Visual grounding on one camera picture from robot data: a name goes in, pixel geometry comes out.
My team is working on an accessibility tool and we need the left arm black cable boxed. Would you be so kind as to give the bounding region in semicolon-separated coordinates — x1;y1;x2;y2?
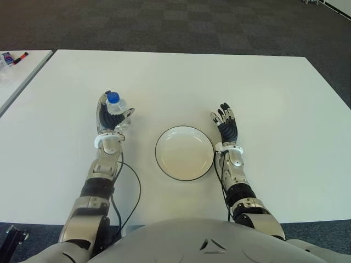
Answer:
109;161;142;242

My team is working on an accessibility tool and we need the red black marker pen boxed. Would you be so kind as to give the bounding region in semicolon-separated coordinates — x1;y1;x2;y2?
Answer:
12;51;29;65

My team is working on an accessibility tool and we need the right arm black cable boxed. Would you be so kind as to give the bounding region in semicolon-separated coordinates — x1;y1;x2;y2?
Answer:
214;153;233;221

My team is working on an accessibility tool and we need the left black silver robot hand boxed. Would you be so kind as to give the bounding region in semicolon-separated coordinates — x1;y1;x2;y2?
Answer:
95;90;135;137

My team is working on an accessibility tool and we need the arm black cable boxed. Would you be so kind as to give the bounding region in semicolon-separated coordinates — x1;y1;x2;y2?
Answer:
109;161;142;242
214;153;233;221

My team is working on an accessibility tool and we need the white plate black rim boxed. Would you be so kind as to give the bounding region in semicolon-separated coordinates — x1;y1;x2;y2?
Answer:
154;125;214;181

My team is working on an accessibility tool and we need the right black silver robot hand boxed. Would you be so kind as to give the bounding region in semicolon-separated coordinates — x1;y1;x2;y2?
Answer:
210;102;239;147

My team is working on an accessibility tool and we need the grey robot torso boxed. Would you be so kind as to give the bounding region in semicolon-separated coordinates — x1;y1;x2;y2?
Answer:
10;218;351;263

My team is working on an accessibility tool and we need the black metal stand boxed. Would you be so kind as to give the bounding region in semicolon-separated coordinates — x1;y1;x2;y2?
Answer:
0;225;30;263

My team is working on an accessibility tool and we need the clear water bottle blue cap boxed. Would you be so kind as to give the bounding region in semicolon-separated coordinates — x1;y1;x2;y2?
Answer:
105;92;132;132

